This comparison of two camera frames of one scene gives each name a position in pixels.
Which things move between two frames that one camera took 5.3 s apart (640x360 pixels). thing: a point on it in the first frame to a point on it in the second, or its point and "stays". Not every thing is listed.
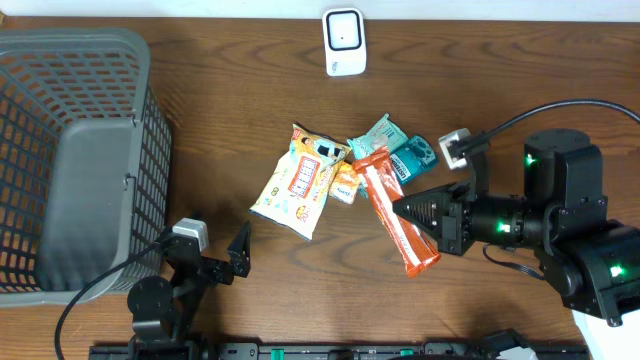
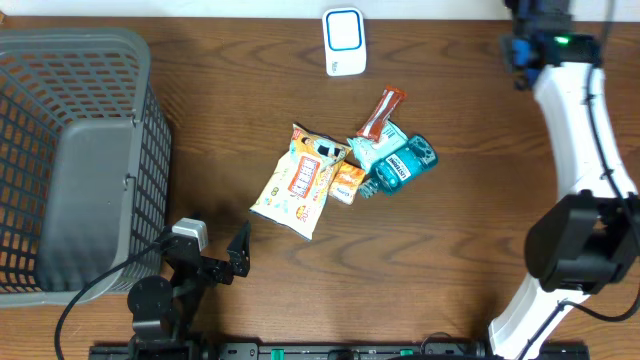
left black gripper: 240,256 stays
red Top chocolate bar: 380,175 to 382,111
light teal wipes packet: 386,134 stays
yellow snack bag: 295,193 stays
